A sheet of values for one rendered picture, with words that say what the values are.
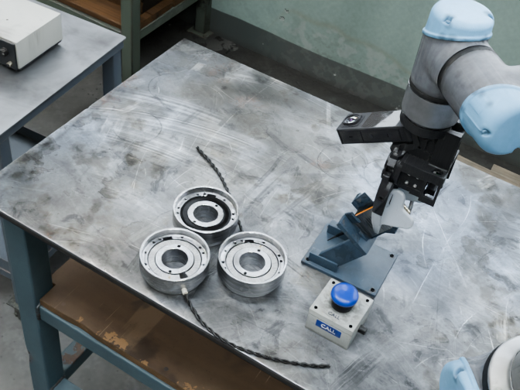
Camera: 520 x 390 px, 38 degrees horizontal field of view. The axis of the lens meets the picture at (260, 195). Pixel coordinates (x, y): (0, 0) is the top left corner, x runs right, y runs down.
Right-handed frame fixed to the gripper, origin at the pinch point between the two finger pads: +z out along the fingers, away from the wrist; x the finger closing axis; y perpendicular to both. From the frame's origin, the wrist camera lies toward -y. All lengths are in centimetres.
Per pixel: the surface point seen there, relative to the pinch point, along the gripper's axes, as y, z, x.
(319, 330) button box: -0.6, 10.7, -16.0
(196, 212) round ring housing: -27.4, 10.3, -6.2
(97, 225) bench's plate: -39.7, 11.9, -16.4
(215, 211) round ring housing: -24.7, 9.6, -5.0
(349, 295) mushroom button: 1.5, 4.4, -12.9
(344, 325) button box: 2.7, 7.4, -15.8
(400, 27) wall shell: -38, 57, 151
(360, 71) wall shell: -49, 81, 152
